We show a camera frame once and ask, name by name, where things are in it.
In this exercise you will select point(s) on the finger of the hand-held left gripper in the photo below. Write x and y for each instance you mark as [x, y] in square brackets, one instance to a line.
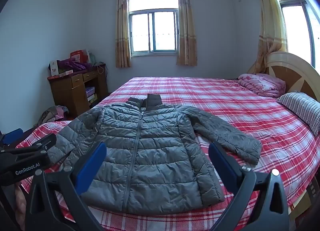
[35, 145]
[12, 135]

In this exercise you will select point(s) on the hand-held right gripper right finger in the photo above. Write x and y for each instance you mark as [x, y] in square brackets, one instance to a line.
[222, 168]

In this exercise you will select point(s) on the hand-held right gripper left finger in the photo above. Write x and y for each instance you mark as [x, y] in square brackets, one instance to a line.
[91, 167]

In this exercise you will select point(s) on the grey puffer jacket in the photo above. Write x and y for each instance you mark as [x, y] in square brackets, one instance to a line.
[150, 158]

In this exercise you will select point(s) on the pile of clothes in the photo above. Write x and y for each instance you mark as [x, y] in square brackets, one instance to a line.
[53, 114]

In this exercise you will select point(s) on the wooden desk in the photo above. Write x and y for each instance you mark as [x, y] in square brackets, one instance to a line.
[65, 90]

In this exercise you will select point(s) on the red plaid bed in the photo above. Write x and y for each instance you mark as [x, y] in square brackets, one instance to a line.
[225, 100]

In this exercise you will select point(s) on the yellow box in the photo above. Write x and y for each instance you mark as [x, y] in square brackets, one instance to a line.
[92, 97]

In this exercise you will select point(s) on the purple patterned box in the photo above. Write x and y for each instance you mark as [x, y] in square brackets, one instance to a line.
[90, 91]

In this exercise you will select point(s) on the white printed box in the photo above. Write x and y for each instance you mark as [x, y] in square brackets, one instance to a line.
[53, 69]

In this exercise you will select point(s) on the flat red box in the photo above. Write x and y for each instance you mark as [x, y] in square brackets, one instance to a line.
[65, 72]

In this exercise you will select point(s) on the purple puffer jacket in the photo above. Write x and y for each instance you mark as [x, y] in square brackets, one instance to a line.
[72, 65]

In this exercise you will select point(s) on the pink folded quilt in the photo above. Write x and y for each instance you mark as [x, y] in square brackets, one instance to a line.
[262, 85]

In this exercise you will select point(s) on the striped pillow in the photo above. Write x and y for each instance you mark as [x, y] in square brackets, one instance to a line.
[300, 108]

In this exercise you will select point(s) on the red gift box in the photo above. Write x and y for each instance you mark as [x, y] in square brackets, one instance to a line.
[77, 55]

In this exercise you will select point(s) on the white paper bag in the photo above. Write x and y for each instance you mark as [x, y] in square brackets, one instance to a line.
[87, 55]

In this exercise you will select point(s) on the pale green bag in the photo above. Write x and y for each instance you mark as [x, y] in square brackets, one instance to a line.
[93, 58]

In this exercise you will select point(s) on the light wooden bed headboard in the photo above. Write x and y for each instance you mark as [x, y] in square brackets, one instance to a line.
[295, 75]

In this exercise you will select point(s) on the beige patterned curtain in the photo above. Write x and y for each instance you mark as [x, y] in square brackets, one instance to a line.
[186, 33]
[122, 33]

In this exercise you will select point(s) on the sliding window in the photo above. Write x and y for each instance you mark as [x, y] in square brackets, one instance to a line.
[160, 30]

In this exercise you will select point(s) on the tied beige side curtain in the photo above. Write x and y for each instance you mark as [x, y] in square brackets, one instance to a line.
[270, 20]

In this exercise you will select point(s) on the large side window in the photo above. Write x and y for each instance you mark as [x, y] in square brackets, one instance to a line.
[295, 28]

